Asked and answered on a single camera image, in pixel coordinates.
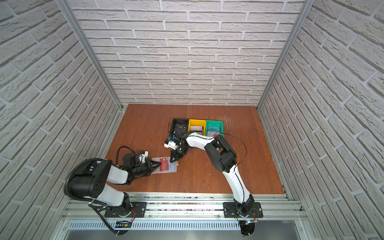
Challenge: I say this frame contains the red VIP card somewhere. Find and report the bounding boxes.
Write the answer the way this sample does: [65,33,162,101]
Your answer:
[160,158,171,172]

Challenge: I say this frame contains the tan leather card holder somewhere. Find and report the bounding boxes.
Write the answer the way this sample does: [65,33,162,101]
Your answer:
[152,157,178,174]

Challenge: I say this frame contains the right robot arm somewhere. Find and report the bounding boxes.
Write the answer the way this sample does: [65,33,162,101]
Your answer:
[164,132,255,217]

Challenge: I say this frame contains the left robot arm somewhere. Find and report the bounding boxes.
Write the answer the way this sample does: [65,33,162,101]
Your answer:
[64,152,162,217]

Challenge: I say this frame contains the cards in yellow bin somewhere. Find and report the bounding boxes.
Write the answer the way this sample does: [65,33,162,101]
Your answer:
[190,126,204,135]

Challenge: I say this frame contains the cards in green bin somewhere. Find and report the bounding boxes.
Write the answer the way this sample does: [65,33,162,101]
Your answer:
[207,126,221,137]

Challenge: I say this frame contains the black storage bin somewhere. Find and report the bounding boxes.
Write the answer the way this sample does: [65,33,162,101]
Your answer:
[169,119,189,139]

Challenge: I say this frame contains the yellow storage bin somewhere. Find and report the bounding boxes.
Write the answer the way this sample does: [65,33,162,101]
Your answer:
[188,119,206,136]

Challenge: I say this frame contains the green storage bin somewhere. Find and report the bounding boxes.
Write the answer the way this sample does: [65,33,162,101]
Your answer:
[205,120,224,137]

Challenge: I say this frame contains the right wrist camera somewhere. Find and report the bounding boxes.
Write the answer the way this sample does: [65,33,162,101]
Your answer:
[164,138,179,150]

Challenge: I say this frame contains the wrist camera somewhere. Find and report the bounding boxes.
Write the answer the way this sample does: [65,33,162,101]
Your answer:
[164,138,179,150]
[136,151,149,165]

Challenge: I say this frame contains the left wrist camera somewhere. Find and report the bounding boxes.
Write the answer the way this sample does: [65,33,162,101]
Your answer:
[136,151,149,165]

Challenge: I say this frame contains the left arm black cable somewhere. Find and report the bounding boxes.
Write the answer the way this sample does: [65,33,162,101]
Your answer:
[115,145,137,167]

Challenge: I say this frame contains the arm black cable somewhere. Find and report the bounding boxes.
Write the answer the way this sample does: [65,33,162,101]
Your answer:
[223,133,248,169]
[115,145,137,167]

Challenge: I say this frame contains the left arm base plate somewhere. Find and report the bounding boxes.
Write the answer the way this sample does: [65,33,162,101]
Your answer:
[105,202,147,218]

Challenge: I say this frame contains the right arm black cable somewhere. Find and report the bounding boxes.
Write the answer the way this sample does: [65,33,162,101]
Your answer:
[223,133,248,169]

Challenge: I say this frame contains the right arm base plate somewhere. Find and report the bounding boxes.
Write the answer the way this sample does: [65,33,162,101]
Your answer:
[223,202,264,219]

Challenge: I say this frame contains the aluminium mounting rail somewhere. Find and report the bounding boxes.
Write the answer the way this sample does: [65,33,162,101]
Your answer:
[61,191,307,221]

